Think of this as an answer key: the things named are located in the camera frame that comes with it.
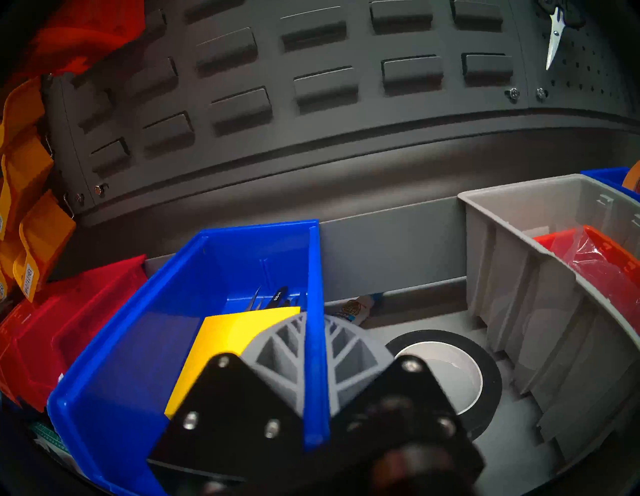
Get orange-red plastic bin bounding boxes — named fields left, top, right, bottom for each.
left=532, top=225, right=640, bottom=336

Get black tape roll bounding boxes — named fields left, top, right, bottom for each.
left=385, top=329, right=503, bottom=441

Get black handled scissors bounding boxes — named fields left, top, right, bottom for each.
left=537, top=0, right=586, bottom=71

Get large beige storage bin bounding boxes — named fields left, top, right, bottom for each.
left=457, top=173, right=640, bottom=463

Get white glue bottle blue cap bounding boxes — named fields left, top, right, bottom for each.
left=324, top=294, right=385, bottom=323

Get blue plastic storage bin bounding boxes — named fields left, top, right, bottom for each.
left=47, top=220, right=332, bottom=496
left=580, top=166, right=640, bottom=203

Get grey louvred wall panel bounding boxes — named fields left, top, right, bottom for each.
left=42, top=0, right=531, bottom=216

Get large grey pegboard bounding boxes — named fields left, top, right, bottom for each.
left=510, top=0, right=640, bottom=121

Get orange-red hanging bin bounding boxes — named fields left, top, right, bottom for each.
left=10, top=0, right=146, bottom=88

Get red parts bin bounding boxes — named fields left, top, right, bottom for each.
left=0, top=255, right=148, bottom=413

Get clear bag of hardware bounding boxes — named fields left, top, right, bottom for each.
left=562, top=226, right=640, bottom=331

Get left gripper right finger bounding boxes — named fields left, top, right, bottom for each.
left=325, top=314, right=486, bottom=496

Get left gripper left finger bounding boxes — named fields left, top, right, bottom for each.
left=147, top=312, right=308, bottom=483

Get yellow labelled parts bin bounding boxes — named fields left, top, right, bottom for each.
left=12, top=189, right=77, bottom=303
left=0, top=75, right=46, bottom=148
left=0, top=131, right=55, bottom=241

